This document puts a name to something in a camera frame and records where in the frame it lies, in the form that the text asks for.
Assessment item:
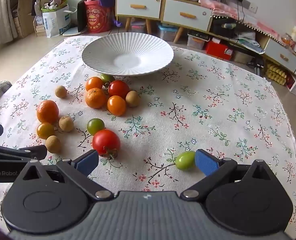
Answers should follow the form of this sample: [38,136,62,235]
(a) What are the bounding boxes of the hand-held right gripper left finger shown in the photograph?
[13,150,114,202]

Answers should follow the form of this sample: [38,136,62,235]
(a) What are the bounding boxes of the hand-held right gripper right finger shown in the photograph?
[180,149,285,202]

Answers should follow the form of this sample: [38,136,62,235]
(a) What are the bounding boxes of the light green tomato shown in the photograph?
[175,151,196,171]

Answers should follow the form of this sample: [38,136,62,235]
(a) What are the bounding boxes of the yellow orange tomato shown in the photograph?
[36,122,55,140]

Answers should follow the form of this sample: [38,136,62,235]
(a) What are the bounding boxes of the dark green tomato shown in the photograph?
[87,118,105,135]

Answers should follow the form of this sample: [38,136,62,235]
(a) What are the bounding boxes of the mandarin orange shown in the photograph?
[37,100,59,124]
[85,87,106,109]

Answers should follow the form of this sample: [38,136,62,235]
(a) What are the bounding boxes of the green tomato with red blush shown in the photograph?
[100,73,116,85]

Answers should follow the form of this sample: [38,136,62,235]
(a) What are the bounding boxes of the white ribbed plate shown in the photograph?
[82,32,175,77]

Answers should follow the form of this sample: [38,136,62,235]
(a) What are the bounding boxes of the floral tablecloth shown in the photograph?
[0,35,296,240]

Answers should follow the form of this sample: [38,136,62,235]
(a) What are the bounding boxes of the yellow bottle pack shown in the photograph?
[265,64,288,86]

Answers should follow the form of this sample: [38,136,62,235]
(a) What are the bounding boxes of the red flat box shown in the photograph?
[205,41,233,61]

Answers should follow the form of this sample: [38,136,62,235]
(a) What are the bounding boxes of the white curtain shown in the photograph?
[0,0,18,39]

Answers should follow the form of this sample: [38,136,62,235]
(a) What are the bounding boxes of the white bathroom scale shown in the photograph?
[63,26,87,36]

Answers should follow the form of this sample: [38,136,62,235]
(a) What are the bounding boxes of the wooden bookshelf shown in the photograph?
[10,0,66,37]

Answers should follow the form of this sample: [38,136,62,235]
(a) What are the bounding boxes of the white shopping bag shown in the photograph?
[41,4,77,38]

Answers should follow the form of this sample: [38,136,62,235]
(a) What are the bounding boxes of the low cabinet with grey drawers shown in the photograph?
[263,38,296,82]

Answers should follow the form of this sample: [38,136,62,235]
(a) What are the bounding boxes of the blue lid storage bin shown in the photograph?
[157,24,179,42]

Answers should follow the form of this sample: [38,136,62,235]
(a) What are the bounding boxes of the stuffed toys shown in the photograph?
[44,0,64,9]

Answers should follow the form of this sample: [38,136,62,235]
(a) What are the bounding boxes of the black flat panel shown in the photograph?
[77,0,88,34]

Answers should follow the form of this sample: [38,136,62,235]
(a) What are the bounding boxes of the small clear storage bin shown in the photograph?
[131,20,146,33]

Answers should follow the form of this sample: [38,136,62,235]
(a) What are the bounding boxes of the red printed bucket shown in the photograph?
[84,0,113,33]

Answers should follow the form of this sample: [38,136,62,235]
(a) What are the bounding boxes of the short yellow white cabinet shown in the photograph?
[161,0,213,43]

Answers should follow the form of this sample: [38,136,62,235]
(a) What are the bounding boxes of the pink cloth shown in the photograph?
[197,0,280,39]

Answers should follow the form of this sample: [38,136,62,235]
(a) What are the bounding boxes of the tall yellow white cabinet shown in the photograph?
[115,0,165,35]

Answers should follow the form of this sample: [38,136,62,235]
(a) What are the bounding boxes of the white drawer with orange handle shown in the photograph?
[163,0,213,32]
[116,0,162,19]

